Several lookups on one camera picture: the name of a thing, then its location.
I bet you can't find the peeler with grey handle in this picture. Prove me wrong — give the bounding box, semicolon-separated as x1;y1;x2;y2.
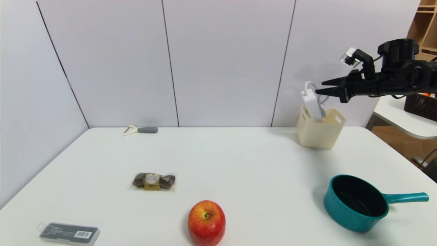
122;125;159;137

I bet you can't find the wooden shelf unit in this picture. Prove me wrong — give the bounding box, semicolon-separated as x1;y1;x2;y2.
406;0;437;63

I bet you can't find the cream plastic box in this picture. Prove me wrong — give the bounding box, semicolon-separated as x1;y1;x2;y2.
296;106;347;149

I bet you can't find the white side table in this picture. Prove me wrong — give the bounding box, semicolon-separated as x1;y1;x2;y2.
365;94;437;140

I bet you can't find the dark wicker basket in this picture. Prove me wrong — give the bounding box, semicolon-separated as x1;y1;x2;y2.
404;93;437;122

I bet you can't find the chocolate pack with gold label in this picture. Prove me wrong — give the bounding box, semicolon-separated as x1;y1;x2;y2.
130;172;177;191

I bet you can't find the clear plastic case black insert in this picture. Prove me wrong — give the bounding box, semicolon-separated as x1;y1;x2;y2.
37;221;101;246

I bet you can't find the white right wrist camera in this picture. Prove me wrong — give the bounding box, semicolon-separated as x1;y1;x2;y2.
340;48;375;74

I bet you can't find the white power strip with cable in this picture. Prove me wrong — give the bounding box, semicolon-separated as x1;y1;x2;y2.
300;81;330;122

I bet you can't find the teal saucepan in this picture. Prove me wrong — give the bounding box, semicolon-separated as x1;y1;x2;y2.
323;174;429;233

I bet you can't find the red yellow apple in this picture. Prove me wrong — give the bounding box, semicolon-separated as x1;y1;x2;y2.
188;200;226;246

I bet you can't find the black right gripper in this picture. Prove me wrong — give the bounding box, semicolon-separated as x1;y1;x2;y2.
315;69;380;103

